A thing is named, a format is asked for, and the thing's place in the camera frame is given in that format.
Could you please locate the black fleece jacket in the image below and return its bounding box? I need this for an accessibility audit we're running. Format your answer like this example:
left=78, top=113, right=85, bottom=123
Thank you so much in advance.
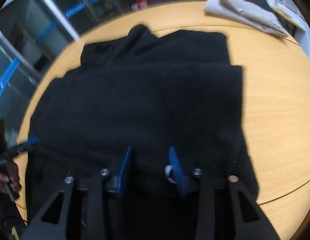
left=24, top=24, right=259, bottom=240

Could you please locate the person left hand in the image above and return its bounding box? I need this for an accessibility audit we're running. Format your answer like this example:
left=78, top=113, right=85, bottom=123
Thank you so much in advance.
left=0, top=163, right=22, bottom=194

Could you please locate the beige folded garment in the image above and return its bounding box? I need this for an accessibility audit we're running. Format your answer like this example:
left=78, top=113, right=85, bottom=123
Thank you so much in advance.
left=204, top=0, right=288, bottom=37

